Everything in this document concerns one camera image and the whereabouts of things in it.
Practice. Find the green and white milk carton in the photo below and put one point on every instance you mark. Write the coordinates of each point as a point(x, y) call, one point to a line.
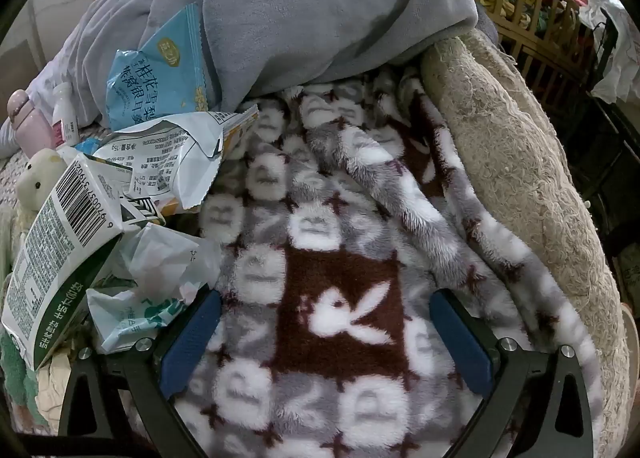
point(55, 258)

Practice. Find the beige fuzzy blanket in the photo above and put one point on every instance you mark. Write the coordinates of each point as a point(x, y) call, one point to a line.
point(510, 138)

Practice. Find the torn white foil wrapper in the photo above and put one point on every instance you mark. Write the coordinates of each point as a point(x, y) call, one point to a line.
point(170, 163)

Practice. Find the white plastic bag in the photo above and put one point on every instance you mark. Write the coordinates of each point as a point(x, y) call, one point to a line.
point(150, 263)
point(615, 63)

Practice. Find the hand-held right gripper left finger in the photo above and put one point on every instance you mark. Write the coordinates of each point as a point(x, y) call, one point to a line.
point(192, 343)

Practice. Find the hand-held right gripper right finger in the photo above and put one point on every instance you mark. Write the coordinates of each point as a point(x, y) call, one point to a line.
point(460, 343)

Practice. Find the large blue snack packet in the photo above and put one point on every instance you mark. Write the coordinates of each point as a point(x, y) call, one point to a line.
point(150, 83)

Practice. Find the rabbit print plush blanket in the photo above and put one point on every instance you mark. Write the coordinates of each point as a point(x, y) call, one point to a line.
point(340, 263)

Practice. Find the pink thermos bottle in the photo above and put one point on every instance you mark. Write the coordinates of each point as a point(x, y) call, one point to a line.
point(27, 128)

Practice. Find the grey-blue fleece blanket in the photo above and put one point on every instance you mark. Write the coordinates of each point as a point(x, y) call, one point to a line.
point(325, 13)

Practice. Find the wooden slatted rack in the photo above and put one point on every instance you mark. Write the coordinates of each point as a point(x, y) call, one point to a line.
point(520, 23)

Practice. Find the white plush bear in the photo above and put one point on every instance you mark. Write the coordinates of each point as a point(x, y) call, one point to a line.
point(42, 178)

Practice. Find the white bottle with red label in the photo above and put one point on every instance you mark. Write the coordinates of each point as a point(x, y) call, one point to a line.
point(62, 113)

